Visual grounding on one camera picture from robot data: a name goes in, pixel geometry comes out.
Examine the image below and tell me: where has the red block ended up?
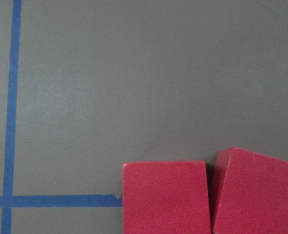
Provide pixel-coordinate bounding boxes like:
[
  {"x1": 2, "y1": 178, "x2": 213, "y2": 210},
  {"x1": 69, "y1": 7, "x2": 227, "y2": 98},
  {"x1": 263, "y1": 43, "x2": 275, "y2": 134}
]
[
  {"x1": 209, "y1": 147, "x2": 288, "y2": 234},
  {"x1": 122, "y1": 160, "x2": 211, "y2": 234}
]

